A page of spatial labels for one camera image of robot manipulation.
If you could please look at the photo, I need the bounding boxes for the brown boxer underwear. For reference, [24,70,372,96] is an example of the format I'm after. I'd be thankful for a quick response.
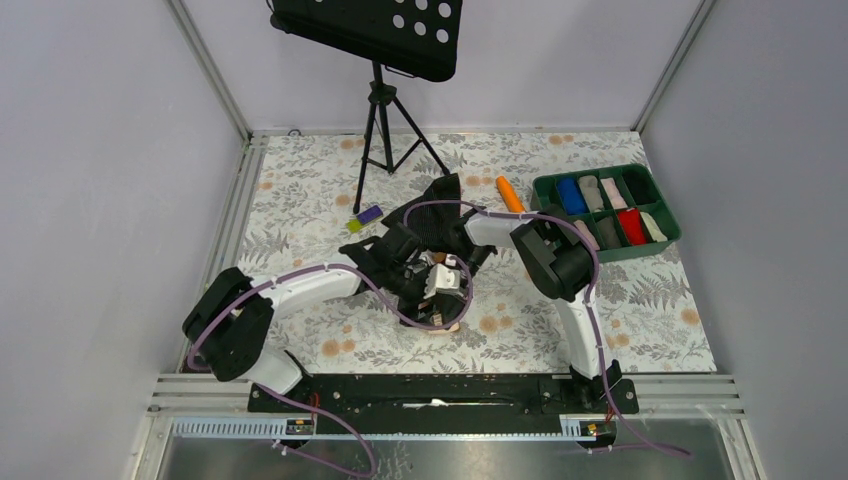
[424,253,461,333]

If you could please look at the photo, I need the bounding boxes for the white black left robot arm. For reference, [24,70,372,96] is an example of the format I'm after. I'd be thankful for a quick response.
[183,224,473,411]

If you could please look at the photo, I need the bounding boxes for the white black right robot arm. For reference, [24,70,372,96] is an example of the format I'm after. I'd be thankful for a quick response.
[454,208,621,412]

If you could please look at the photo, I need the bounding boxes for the black striped underwear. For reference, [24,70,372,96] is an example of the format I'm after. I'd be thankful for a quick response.
[381,174,461,252]

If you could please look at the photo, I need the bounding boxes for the beige-pink rolled underwear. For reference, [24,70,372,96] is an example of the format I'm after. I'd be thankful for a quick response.
[574,220,600,251]

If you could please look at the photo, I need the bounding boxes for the blue rolled underwear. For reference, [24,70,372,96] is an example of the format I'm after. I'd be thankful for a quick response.
[556,177,589,215]

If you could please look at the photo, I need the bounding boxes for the light grey rolled underwear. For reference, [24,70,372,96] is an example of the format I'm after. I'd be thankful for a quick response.
[578,175,604,212]

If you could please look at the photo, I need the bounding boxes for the pink rolled underwear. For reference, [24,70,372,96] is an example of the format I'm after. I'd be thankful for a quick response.
[601,177,628,209]

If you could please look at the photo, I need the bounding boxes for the red rolled underwear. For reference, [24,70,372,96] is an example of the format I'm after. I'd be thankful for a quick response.
[617,208,647,246]

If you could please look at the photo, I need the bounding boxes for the cream rolled underwear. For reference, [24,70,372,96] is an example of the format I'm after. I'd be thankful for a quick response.
[640,211,668,243]

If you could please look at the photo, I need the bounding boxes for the floral patterned table mat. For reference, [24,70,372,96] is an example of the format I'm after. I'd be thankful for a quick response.
[238,132,716,373]

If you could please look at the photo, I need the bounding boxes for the orange rolled cloth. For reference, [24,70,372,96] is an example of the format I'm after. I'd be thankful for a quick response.
[495,176,526,213]

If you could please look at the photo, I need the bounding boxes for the purple yellow small block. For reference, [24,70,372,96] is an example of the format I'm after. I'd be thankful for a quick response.
[346,205,383,233]

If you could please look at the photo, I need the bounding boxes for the green divided organizer tray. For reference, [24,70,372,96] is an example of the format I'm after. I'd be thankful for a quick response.
[531,163,682,263]

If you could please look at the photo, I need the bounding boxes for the black music stand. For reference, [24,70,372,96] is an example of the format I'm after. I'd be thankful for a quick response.
[267,0,463,214]

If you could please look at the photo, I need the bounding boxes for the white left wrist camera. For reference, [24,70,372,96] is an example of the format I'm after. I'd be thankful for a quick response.
[424,263,467,299]

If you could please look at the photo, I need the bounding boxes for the black mounting base rail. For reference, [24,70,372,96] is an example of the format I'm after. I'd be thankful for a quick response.
[286,374,640,436]

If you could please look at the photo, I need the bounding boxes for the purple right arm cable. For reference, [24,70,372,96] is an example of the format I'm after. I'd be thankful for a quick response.
[402,199,694,462]

